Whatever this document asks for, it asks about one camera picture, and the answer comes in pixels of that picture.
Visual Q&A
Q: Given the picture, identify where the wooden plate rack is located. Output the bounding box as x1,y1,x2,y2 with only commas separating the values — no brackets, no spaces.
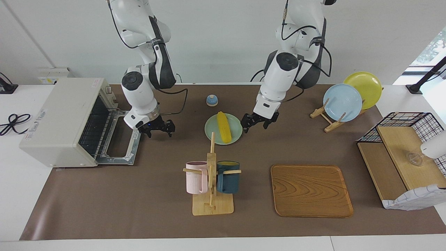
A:
310,87,384,133

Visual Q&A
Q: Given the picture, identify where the pink mug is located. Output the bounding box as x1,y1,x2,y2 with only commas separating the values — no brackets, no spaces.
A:
185,161,209,195

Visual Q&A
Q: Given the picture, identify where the brown wooden tray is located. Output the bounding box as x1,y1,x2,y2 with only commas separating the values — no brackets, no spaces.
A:
270,164,354,219

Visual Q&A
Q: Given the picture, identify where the dark blue mug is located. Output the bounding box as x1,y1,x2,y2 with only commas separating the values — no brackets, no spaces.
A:
216,160,241,195

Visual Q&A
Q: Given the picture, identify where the white rounded cylinder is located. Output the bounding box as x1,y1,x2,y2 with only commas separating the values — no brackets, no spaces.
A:
420,130,446,159

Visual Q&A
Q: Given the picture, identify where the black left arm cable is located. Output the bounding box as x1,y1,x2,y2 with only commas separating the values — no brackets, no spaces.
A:
250,0,332,102

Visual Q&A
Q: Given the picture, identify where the yellow corn cob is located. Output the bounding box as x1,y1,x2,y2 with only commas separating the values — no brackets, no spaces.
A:
216,111,232,144

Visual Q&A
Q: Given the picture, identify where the black clamp mount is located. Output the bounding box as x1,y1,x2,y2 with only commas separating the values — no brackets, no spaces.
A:
0,72,19,95

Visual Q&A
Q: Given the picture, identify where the beige toaster oven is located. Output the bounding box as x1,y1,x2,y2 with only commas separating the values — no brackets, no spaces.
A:
19,77,142,169

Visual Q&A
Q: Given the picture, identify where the pale green plate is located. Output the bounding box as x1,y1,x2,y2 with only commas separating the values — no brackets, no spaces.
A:
204,113,243,145

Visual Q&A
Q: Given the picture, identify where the white checked cloth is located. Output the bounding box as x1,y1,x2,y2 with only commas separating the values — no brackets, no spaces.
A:
382,184,446,211

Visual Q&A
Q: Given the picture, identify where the wooden mug tree stand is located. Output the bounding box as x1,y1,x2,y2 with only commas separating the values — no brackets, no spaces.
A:
183,131,242,216

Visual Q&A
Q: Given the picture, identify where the white wall socket box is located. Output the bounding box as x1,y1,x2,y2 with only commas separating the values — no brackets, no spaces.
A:
37,67,76,85

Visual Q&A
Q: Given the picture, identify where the brown table mat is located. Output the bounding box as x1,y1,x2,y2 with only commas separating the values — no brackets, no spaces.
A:
19,83,446,241

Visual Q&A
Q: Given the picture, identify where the wooden shelf with wire basket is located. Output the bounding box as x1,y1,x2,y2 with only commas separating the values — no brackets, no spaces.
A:
357,112,446,210

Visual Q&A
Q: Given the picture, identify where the yellow plate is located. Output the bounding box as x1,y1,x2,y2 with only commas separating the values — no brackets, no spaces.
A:
343,71,383,111

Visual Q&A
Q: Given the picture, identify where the clear glass cup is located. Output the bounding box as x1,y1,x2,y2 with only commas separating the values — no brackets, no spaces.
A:
406,150,424,167

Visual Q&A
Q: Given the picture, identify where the loose black cable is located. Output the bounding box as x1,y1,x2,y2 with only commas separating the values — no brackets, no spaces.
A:
0,113,31,137

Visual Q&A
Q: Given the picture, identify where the light blue plate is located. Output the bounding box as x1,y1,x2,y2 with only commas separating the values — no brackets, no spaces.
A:
323,83,363,122

